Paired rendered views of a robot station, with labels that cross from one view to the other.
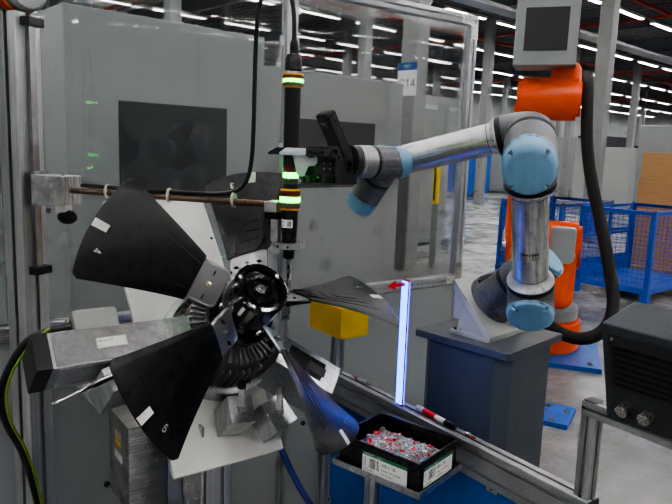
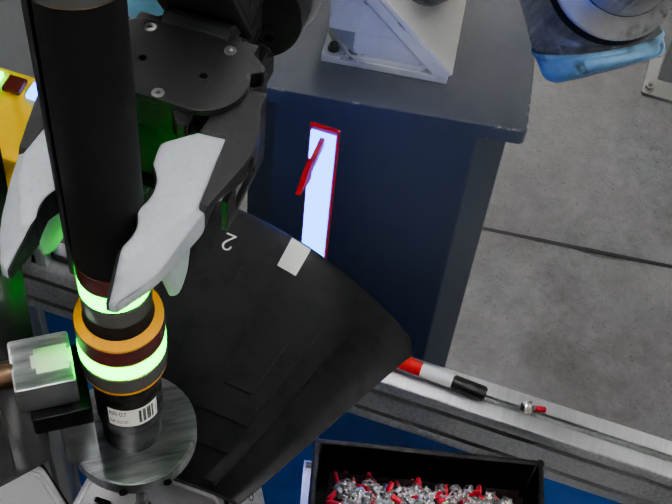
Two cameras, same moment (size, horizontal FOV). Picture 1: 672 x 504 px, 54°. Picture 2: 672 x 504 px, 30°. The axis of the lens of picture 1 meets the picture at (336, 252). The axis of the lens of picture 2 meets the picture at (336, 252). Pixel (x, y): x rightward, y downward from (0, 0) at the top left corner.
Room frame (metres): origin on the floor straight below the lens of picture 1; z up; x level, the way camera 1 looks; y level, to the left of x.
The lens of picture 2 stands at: (1.09, 0.24, 1.93)
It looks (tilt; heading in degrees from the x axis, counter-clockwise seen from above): 54 degrees down; 320
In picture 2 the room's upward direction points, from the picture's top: 7 degrees clockwise
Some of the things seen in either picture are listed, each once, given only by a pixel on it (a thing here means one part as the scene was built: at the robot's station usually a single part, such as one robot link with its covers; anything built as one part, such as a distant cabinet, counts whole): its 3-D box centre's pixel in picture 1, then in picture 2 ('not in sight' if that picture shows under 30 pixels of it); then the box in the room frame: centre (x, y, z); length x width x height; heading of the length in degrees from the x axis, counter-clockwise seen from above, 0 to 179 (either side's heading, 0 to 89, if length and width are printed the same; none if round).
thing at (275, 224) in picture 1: (285, 224); (109, 397); (1.41, 0.11, 1.34); 0.09 x 0.07 x 0.10; 71
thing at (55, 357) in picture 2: not in sight; (52, 365); (1.42, 0.14, 1.39); 0.02 x 0.02 x 0.02; 71
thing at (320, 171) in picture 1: (332, 164); (201, 77); (1.47, 0.01, 1.47); 0.12 x 0.08 x 0.09; 126
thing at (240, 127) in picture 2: (318, 152); (205, 140); (1.42, 0.05, 1.50); 0.09 x 0.05 x 0.02; 136
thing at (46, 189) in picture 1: (54, 189); not in sight; (1.61, 0.70, 1.39); 0.10 x 0.07 x 0.09; 71
